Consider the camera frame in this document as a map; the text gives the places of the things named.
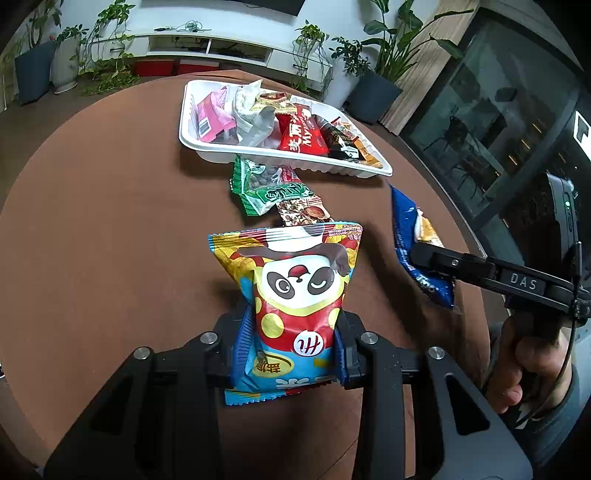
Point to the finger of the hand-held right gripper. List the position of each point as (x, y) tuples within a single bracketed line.
[(455, 263)]

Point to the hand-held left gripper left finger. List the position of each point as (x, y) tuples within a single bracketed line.
[(242, 341)]

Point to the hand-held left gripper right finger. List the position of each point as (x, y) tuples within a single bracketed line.
[(340, 353)]

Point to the dark blue snack packet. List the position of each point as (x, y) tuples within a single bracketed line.
[(404, 221)]

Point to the blue yellow panda snack packet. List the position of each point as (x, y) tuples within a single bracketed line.
[(295, 286)]

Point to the black snack packet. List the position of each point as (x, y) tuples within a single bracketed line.
[(337, 138)]

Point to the long white snack packet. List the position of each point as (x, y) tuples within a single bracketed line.
[(251, 124)]

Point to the red and white snack packet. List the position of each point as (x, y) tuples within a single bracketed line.
[(284, 127)]

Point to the pink snack packet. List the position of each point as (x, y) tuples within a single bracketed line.
[(210, 117)]

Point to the white plastic tray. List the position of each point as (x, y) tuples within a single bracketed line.
[(191, 117)]

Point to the person's right forearm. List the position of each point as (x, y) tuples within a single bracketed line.
[(554, 429)]

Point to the person's right hand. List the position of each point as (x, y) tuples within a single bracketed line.
[(531, 355)]

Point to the orange snack packet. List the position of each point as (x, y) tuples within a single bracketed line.
[(369, 154)]

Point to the brown nut snack packet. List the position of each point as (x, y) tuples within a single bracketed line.
[(300, 210)]

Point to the dark glass door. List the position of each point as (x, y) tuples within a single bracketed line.
[(498, 120)]

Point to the green peanut packet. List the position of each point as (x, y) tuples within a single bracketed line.
[(258, 189)]

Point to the dark square plant pot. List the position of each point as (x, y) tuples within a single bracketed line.
[(371, 97)]

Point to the tall white plant pot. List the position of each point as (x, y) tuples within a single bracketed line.
[(344, 87)]

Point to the large leafy plant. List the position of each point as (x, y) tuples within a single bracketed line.
[(406, 41)]

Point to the small leafy plant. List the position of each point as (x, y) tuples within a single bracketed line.
[(309, 50)]

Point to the red storage box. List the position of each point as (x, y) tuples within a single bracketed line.
[(198, 67), (154, 68)]

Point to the white media cabinet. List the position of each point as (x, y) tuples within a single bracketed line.
[(231, 50)]

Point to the trailing green plant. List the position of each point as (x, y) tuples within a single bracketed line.
[(113, 55)]

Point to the black television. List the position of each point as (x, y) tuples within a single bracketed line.
[(272, 5)]

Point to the grey blue plant pot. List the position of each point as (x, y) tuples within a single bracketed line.
[(32, 74)]

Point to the wooden wall panel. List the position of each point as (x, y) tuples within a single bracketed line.
[(429, 78)]

